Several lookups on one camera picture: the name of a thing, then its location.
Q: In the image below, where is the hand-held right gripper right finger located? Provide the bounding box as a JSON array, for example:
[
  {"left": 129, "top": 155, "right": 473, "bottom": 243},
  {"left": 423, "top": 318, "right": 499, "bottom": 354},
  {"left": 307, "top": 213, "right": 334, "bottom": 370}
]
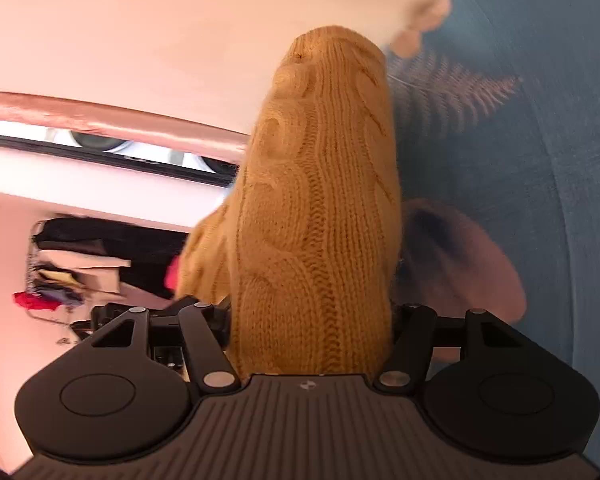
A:
[{"left": 374, "top": 303, "right": 523, "bottom": 395}]

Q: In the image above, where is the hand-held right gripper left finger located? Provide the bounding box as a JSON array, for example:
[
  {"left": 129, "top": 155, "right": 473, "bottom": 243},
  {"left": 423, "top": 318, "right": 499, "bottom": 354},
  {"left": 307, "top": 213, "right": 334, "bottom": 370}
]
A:
[{"left": 91, "top": 297, "right": 242, "bottom": 394}]

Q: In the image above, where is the yellow cable-knit sweater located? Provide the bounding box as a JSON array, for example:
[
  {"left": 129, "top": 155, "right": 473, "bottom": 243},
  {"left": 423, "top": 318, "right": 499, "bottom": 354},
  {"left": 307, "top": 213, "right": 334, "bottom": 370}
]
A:
[{"left": 174, "top": 24, "right": 405, "bottom": 377}]

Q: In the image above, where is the white washing machine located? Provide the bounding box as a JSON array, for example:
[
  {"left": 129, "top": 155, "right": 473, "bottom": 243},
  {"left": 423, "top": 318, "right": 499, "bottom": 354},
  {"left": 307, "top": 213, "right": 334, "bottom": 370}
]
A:
[{"left": 0, "top": 121, "right": 233, "bottom": 188}]

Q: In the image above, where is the blue floral bed sheet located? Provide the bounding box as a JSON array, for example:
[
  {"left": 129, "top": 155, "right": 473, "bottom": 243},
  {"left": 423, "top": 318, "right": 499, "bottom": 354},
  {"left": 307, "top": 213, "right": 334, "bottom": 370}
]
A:
[{"left": 380, "top": 0, "right": 600, "bottom": 411}]

